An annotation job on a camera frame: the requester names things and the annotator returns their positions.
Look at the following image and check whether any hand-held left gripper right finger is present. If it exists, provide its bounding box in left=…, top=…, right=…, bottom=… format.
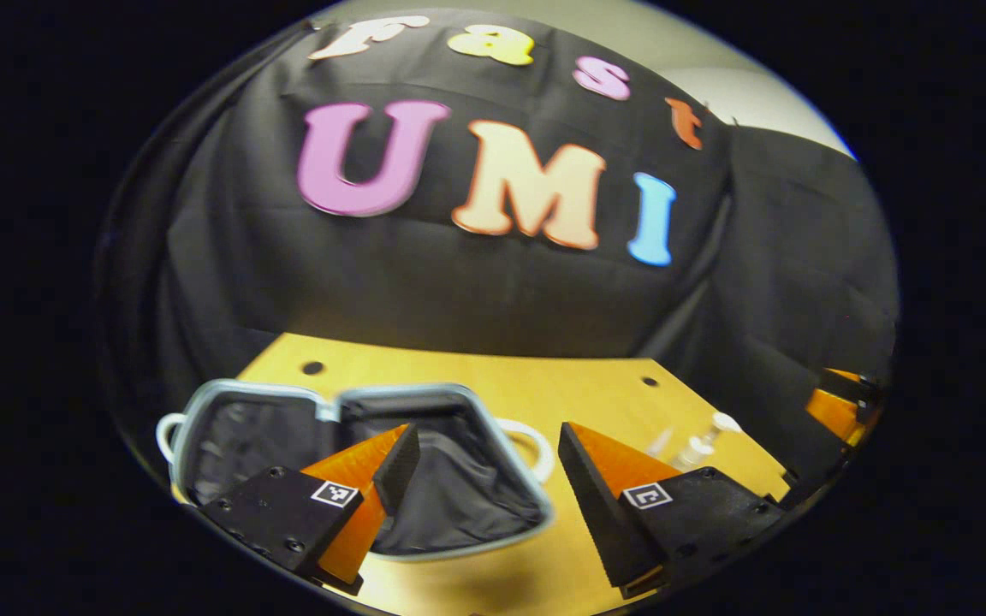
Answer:
left=557, top=421, right=789, bottom=600

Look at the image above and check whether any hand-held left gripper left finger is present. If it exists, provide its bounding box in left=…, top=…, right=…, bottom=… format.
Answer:
left=198, top=422, right=422, bottom=597

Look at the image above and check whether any light blue suitcase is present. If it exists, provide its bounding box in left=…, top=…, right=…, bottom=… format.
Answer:
left=155, top=379, right=556, bottom=563

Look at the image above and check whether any white pump bottle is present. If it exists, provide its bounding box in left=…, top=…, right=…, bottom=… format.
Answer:
left=673, top=412, right=743, bottom=471

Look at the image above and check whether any black backdrop cloth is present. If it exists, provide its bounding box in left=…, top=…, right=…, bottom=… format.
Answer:
left=95, top=9, right=900, bottom=420

